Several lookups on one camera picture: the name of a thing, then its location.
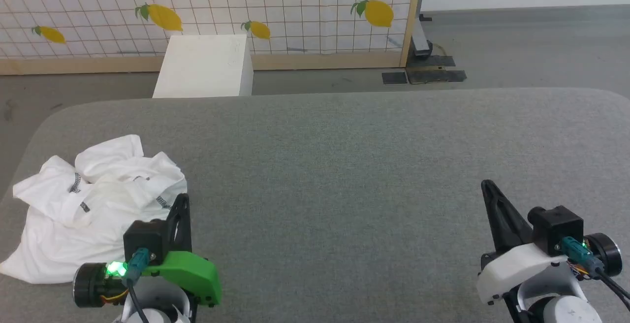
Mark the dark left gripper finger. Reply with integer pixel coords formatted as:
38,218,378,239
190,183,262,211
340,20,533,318
180,194,192,253
166,194,185,254

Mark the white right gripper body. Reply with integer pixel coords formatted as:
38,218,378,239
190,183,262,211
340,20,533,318
476,233,622,306

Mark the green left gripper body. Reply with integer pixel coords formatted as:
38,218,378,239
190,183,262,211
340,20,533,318
74,251,222,310

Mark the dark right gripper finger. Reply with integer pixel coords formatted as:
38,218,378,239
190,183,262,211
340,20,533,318
488,180,535,250
481,180,515,254

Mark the white long-sleeve shirt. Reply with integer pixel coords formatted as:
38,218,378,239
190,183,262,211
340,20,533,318
0,134,188,285

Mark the white box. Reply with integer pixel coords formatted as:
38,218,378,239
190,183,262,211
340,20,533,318
153,34,254,98

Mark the long black floor plate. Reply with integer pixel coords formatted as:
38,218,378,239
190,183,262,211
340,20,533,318
406,69,467,85

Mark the lemon-print partition screen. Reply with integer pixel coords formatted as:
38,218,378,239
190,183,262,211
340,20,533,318
0,0,427,76

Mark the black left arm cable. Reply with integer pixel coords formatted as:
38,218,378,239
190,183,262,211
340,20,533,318
122,248,150,323

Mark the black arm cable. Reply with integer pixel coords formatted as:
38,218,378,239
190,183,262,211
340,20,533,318
122,248,150,323
561,237,630,300

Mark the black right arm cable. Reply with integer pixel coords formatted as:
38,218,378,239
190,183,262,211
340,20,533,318
561,237,630,300

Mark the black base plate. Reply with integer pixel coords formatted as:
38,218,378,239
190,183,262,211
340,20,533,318
418,55,456,68

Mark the grey metal post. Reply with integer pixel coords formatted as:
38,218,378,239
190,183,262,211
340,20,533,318
410,12,434,58

